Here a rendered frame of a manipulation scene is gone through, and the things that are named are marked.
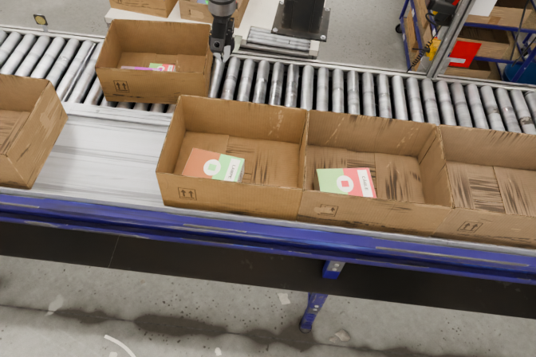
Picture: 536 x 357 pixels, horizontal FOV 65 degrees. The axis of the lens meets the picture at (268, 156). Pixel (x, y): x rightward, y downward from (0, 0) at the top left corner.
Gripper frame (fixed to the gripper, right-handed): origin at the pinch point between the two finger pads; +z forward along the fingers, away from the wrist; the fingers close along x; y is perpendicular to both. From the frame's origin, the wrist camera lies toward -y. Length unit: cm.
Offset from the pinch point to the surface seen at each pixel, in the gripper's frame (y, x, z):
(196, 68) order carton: 15.2, 13.5, 18.4
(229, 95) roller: 2.4, -2.0, 19.5
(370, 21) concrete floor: 171, -90, 95
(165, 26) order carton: 22.7, 26.4, 4.7
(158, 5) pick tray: 48, 37, 13
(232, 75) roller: 14.1, -1.8, 19.4
